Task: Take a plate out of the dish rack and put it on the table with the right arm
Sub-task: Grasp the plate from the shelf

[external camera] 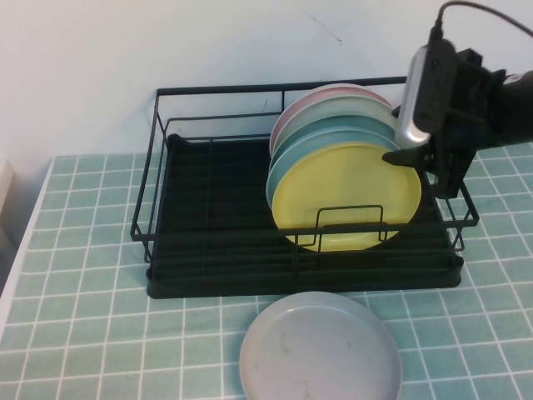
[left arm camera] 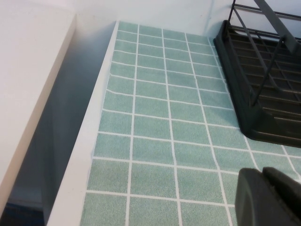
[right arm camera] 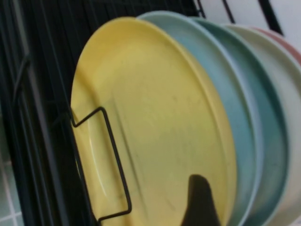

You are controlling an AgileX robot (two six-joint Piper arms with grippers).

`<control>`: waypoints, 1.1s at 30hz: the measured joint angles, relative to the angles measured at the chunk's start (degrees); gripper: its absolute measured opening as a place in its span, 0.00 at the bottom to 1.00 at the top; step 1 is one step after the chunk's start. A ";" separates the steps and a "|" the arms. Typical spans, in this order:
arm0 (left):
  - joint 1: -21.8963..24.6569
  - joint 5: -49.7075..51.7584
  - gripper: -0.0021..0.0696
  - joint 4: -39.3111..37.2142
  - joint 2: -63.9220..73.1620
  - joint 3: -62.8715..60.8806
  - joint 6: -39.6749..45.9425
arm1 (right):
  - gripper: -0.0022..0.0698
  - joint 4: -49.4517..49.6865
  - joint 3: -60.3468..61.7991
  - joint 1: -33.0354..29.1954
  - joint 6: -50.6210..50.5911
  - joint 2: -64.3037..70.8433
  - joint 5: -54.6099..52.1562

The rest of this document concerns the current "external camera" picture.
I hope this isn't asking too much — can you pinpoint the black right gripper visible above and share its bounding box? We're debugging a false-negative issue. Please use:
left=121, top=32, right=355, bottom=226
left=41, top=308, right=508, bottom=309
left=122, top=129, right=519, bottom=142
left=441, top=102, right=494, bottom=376
left=381, top=47, right=507, bottom=199

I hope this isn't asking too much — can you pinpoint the yellow plate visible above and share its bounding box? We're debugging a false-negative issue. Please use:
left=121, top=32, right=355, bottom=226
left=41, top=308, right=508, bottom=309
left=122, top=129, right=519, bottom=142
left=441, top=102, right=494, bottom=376
left=271, top=140, right=422, bottom=253

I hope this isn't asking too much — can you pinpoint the green plate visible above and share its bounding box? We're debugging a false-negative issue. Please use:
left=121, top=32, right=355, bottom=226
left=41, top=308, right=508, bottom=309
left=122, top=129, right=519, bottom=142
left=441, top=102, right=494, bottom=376
left=268, top=112, right=401, bottom=176

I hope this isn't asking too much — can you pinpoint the cream white plate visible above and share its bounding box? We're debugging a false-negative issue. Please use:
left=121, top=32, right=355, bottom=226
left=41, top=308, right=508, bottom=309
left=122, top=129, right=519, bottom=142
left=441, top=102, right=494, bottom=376
left=272, top=94, right=403, bottom=143

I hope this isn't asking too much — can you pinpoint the light blue plate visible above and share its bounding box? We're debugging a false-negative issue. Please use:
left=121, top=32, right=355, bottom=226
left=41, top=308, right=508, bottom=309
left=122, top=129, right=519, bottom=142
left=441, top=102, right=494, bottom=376
left=266, top=127, right=403, bottom=209

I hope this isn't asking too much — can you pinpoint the pink plate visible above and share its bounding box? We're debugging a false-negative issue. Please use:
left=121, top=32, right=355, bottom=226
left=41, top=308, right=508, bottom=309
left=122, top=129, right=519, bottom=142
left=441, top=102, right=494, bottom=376
left=269, top=83, right=395, bottom=153

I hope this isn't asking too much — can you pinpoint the grey plate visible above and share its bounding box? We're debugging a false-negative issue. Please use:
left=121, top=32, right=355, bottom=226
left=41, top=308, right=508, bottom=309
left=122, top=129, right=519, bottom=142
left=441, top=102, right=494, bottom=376
left=238, top=290, right=404, bottom=400

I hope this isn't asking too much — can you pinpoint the black plastic drip tray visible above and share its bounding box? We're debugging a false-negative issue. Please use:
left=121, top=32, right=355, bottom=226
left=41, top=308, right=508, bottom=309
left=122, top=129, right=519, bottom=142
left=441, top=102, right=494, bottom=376
left=146, top=132, right=464, bottom=300

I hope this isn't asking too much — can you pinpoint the green tile pattern tablecloth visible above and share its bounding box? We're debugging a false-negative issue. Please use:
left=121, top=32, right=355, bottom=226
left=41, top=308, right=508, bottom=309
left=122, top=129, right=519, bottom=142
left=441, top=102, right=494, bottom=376
left=0, top=135, right=533, bottom=400

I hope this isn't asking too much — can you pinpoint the beige board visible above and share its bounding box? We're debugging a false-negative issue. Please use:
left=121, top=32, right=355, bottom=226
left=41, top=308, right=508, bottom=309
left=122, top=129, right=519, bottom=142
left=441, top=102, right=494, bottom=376
left=0, top=159, right=20, bottom=234

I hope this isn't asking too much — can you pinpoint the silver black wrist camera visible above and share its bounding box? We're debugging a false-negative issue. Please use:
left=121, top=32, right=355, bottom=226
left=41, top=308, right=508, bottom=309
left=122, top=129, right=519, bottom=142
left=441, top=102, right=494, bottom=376
left=393, top=39, right=458, bottom=148

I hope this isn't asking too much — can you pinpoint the black camera cable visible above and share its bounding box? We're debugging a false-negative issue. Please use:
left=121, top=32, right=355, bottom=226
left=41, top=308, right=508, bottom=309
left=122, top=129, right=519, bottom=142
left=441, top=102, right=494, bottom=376
left=430, top=0, right=533, bottom=43

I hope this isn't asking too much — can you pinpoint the black wire dish rack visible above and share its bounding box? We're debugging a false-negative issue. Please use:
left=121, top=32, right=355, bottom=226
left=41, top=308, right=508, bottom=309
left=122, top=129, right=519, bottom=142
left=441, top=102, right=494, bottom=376
left=130, top=75, right=479, bottom=266

